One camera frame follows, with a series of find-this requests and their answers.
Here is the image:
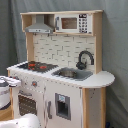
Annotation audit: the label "black toy faucet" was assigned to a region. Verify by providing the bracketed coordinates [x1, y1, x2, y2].
[75, 50, 95, 71]

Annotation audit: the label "wooden toy kitchen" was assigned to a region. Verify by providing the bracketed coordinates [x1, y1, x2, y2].
[8, 10, 115, 128]

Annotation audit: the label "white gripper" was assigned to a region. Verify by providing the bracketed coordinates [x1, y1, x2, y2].
[4, 77, 21, 87]

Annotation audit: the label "grey backdrop curtain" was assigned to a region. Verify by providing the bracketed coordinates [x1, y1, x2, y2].
[0, 0, 128, 128]

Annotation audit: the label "right oven knob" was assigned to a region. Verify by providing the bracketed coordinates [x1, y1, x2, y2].
[32, 81, 37, 87]

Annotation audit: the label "white cabinet door ice dispenser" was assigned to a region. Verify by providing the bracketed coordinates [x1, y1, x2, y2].
[45, 81, 81, 128]

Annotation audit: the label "white toy microwave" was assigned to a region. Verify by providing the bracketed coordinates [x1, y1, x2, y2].
[55, 14, 93, 34]

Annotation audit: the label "grey toy sink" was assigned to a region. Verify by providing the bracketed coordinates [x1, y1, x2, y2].
[52, 67, 92, 81]

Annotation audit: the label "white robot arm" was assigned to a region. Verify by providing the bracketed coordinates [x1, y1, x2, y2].
[0, 76, 41, 128]

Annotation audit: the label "black stovetop red burners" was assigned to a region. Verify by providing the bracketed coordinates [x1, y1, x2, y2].
[20, 61, 56, 72]

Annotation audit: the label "white oven door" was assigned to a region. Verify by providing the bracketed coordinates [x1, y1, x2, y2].
[12, 87, 44, 123]

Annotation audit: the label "grey range hood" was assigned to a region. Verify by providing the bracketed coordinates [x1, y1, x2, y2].
[25, 15, 53, 34]

